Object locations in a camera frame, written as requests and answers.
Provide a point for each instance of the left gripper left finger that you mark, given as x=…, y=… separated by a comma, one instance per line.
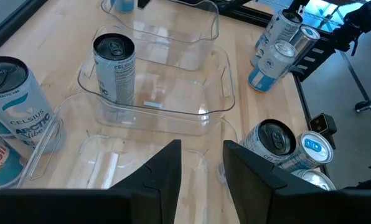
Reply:
x=148, y=199

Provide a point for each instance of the Celsius Arctic Vibe can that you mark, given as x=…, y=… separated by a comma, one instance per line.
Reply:
x=117, y=71
x=272, y=140
x=20, y=105
x=282, y=28

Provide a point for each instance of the small black depth camera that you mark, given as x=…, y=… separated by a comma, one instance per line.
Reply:
x=322, y=124

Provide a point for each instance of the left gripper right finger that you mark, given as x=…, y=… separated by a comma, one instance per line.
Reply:
x=266, y=199

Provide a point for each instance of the clear plastic bin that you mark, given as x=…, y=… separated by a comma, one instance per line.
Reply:
x=179, y=93
x=95, y=161
x=173, y=28

